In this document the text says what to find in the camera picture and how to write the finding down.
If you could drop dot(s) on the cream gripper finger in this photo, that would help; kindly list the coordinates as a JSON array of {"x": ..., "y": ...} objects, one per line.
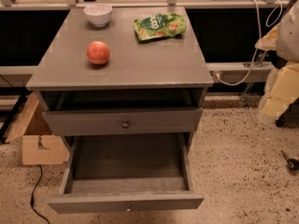
[
  {"x": 281, "y": 90},
  {"x": 268, "y": 41}
]

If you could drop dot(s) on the red apple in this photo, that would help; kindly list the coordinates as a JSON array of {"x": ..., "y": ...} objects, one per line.
[{"x": 98, "y": 53}]

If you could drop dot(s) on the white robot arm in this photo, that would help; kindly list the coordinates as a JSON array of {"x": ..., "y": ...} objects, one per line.
[{"x": 287, "y": 41}]

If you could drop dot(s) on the closed grey upper drawer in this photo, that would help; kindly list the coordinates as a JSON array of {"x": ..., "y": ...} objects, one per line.
[{"x": 123, "y": 121}]

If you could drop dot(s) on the grey wooden drawer cabinet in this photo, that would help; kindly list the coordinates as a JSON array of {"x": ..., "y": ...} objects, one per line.
[{"x": 165, "y": 73}]

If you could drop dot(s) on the open grey lower drawer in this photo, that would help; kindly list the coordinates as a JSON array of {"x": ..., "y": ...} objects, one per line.
[{"x": 134, "y": 172}]

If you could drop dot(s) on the black caster wheel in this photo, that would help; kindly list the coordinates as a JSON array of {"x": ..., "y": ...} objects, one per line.
[{"x": 292, "y": 164}]

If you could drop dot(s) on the green snack bag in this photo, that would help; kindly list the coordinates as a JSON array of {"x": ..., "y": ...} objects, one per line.
[{"x": 160, "y": 26}]

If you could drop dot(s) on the white ceramic bowl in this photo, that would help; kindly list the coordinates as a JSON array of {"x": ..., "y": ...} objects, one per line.
[{"x": 98, "y": 14}]

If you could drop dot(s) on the light wooden block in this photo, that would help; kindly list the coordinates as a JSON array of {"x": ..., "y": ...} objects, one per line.
[{"x": 38, "y": 144}]

